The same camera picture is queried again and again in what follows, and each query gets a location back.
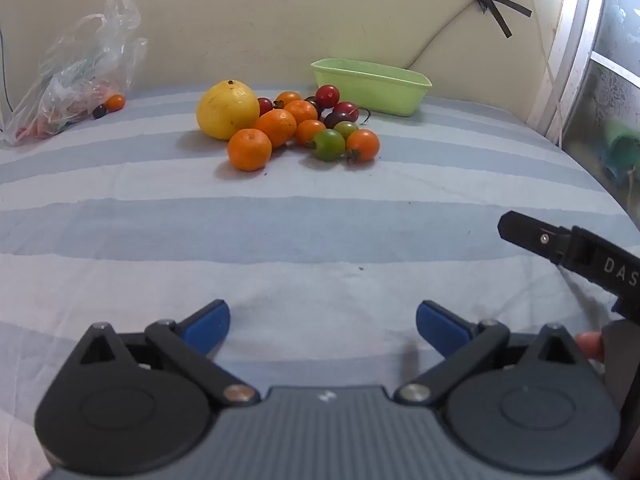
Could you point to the dark purple cherry tomato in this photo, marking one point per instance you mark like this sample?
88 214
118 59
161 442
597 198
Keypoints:
313 104
335 120

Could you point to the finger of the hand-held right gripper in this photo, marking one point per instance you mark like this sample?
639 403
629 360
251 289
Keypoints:
530 235

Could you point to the green plastic object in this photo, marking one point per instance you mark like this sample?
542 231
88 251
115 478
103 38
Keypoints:
620 150

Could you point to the dark red cherry tomato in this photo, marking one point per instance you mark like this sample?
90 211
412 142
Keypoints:
346 108
264 105

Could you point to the small orange mandarin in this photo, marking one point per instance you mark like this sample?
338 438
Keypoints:
288 97
301 111
309 132

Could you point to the yellow pomelo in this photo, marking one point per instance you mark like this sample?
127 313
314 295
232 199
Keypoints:
227 110

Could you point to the clear plastic bag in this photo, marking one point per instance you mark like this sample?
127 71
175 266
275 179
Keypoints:
70 75

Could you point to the window with white frame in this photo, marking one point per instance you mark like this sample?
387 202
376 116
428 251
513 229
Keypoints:
575 35

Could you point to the person's right hand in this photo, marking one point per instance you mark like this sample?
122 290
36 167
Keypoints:
591 346

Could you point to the bagged dark cherry tomato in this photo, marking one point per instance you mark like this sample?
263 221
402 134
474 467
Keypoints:
99 111

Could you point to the large orange mandarin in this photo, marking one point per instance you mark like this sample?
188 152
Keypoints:
277 126
249 150

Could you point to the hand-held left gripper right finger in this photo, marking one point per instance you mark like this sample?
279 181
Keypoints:
440 325

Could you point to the large green cherry tomato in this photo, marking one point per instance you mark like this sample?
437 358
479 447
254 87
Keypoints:
329 145

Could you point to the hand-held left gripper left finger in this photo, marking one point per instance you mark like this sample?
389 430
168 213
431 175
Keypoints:
207 325

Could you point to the green plastic basin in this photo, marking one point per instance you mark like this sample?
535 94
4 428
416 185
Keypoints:
380 87

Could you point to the striped blue bed sheet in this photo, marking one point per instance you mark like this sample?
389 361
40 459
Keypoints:
300 240

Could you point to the small green cherry tomato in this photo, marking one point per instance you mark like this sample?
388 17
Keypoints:
346 129

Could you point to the bagged orange cherry tomato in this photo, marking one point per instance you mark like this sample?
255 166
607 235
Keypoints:
115 102

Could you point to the bright red cherry tomato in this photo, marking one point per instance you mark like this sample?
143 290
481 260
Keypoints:
327 95

